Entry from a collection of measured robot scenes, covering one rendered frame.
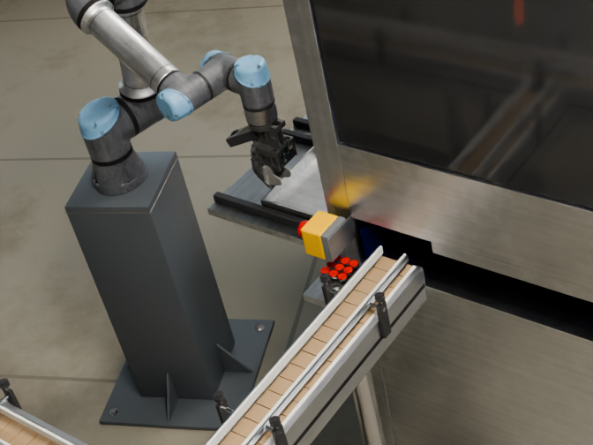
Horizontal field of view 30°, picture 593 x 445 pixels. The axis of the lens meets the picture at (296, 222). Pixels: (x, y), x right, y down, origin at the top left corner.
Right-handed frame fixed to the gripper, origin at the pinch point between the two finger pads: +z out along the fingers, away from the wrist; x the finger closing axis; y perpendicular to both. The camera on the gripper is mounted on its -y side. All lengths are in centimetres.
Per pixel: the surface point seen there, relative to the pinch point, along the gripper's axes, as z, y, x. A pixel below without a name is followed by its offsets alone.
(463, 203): -24, 62, -12
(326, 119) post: -35.7, 31.9, -12.5
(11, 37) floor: 94, -290, 134
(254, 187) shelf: 3.5, -6.6, 0.5
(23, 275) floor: 93, -144, 7
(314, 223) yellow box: -11.9, 28.5, -18.8
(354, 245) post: -2.1, 32.8, -12.4
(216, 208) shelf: 3.6, -10.5, -10.1
